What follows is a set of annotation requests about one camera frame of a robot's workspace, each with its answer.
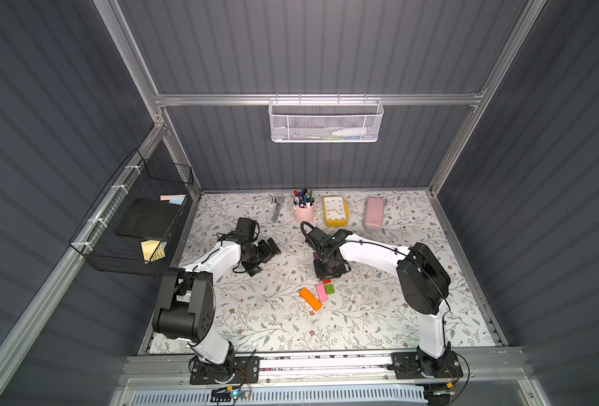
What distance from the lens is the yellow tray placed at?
43.4 inches

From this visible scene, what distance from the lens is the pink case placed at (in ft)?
3.51

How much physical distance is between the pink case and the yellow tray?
3.5 inches
